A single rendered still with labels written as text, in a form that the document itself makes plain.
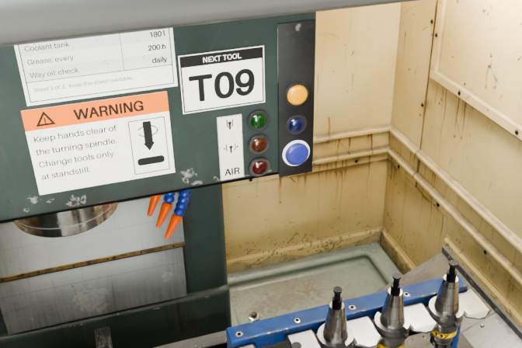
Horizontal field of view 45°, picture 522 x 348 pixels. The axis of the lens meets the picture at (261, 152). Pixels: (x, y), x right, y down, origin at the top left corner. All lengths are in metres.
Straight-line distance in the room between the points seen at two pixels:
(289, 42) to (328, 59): 1.22
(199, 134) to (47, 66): 0.19
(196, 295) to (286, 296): 0.50
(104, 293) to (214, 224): 0.32
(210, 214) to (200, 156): 0.88
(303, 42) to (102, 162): 0.27
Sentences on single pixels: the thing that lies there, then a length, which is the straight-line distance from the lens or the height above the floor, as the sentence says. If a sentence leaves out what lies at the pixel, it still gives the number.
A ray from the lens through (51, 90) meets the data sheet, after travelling 0.70.
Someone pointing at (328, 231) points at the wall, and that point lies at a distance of 2.27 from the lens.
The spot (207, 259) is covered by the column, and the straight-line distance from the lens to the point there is 1.72.
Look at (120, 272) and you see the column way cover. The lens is 1.65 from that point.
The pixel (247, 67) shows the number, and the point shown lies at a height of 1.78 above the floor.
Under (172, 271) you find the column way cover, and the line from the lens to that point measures 1.67.
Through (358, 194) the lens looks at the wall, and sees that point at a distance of 2.24.
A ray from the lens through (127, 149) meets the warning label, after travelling 0.74.
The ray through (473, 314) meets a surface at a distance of 1.26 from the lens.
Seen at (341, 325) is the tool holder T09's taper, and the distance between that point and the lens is 1.13.
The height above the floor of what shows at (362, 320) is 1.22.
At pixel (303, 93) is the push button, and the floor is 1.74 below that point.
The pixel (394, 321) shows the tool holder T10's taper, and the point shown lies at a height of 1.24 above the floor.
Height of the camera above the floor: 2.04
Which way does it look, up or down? 29 degrees down
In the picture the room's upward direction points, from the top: 1 degrees counter-clockwise
